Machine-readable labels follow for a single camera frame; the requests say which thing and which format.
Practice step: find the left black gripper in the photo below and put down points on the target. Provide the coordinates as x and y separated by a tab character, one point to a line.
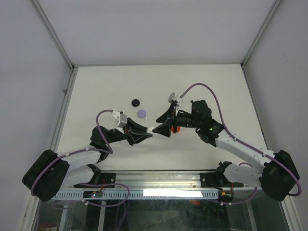
136	128

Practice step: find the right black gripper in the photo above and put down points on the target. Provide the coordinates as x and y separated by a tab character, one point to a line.
164	129

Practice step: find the orange earbud charging case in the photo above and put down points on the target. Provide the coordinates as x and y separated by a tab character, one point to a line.
175	130

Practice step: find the white earbud charging case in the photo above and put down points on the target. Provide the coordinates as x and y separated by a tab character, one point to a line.
150	129

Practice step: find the black earbud charging case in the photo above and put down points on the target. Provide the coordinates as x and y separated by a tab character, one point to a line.
135	102

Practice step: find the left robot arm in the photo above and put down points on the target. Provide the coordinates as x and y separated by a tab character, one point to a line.
52	172

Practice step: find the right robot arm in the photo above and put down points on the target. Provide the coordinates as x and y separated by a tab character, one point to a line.
273	172

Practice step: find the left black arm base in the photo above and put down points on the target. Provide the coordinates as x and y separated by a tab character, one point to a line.
98	180

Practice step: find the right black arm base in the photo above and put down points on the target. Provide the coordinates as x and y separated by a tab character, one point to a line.
211	179

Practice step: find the purple earbud charging case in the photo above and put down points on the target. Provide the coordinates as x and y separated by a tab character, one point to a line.
141	114

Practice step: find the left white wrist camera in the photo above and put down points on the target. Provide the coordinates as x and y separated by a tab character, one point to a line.
121	120

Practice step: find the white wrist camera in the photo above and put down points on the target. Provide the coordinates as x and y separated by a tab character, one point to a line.
121	120
175	99

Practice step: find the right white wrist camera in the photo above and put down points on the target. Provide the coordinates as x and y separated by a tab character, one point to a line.
175	99

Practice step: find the aluminium mounting rail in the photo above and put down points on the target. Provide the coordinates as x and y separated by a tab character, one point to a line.
139	180

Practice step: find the white slotted cable duct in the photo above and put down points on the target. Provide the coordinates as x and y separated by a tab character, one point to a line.
146	194

